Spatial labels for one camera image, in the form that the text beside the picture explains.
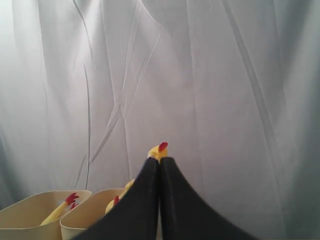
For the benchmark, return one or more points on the cream bin marked O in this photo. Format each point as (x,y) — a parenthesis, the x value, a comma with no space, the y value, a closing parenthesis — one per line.
(87,213)

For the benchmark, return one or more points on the broken yellow rubber chicken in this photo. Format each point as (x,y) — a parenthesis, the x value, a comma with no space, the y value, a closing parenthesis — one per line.
(70,201)

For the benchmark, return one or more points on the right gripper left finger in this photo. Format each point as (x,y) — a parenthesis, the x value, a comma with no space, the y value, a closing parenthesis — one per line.
(135,216)

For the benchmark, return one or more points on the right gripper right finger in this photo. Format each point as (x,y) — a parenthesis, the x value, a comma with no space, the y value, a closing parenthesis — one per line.
(185,215)

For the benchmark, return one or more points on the cream bin marked X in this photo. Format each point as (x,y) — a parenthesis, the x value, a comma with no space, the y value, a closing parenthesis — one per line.
(22,220)

